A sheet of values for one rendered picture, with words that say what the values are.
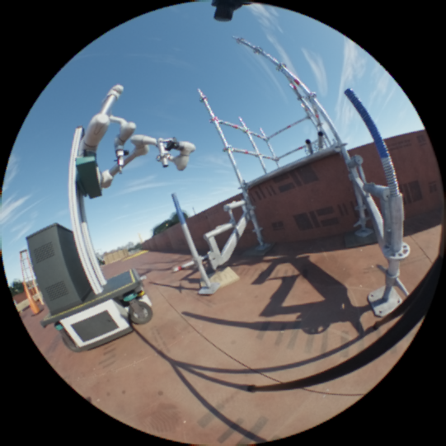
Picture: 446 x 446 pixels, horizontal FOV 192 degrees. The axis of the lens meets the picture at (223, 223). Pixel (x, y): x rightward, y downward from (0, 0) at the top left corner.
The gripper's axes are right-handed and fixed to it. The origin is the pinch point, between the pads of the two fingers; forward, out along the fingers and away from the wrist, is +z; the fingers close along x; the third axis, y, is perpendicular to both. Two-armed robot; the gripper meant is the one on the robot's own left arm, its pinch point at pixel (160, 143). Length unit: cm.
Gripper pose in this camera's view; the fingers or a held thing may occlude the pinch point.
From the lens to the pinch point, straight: 119.5
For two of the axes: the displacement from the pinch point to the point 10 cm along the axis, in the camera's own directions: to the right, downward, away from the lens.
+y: 3.4, 9.4, 0.6
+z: -5.6, 2.5, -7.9
